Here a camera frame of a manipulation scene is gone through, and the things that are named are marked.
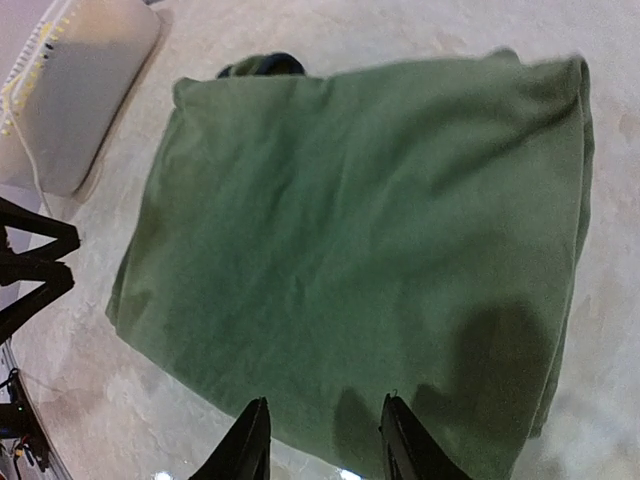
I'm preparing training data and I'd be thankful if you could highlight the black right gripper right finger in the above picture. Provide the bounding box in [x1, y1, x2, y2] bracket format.
[378, 394, 470, 480]

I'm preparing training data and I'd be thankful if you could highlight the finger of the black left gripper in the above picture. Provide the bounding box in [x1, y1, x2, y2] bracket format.
[0, 197, 81, 264]
[1, 259, 74, 343]

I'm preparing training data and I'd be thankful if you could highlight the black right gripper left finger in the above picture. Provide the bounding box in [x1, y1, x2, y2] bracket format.
[189, 397, 271, 480]

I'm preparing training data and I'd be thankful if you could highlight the green sleeveless shirt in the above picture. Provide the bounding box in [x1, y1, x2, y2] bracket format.
[106, 50, 594, 479]

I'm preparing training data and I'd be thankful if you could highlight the white plastic laundry basket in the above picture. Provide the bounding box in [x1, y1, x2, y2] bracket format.
[1, 1, 161, 196]

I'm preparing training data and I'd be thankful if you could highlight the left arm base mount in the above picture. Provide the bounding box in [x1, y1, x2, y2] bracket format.
[1, 368, 51, 473]

